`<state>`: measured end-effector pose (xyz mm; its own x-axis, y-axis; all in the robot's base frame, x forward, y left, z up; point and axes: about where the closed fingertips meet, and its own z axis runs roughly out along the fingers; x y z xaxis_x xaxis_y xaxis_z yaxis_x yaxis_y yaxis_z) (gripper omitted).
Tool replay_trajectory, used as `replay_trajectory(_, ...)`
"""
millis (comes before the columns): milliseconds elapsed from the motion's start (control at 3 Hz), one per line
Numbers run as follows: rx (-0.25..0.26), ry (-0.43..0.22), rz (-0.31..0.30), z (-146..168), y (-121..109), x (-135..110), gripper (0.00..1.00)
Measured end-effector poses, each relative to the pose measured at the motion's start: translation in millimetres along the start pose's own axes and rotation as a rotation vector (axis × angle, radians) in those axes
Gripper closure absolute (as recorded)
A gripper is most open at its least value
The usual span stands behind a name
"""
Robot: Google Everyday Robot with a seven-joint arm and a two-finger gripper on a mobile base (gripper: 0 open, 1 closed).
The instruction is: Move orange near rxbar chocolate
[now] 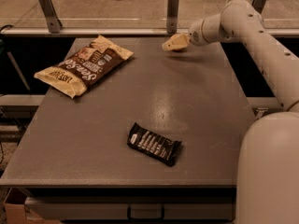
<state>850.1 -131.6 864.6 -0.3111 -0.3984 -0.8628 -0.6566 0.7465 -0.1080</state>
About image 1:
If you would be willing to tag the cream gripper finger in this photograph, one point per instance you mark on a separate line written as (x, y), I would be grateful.
(176, 42)

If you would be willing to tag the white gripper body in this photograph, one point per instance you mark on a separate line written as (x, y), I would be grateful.
(194, 34)

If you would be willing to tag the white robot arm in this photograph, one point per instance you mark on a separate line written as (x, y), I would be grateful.
(268, 167)

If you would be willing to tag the black rxbar chocolate bar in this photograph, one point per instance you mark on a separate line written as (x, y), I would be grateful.
(153, 145)

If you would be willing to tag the glass barrier panel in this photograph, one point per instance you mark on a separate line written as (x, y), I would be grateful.
(107, 13)

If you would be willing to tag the brown white snack bag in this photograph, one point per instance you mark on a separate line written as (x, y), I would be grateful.
(84, 68)

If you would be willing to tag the middle metal bracket post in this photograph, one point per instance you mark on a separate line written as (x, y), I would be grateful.
(172, 16)

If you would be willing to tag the left metal bracket post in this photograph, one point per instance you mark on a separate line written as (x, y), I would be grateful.
(52, 21)

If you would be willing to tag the grey drawer with handle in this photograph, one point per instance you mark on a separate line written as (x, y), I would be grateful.
(103, 210)

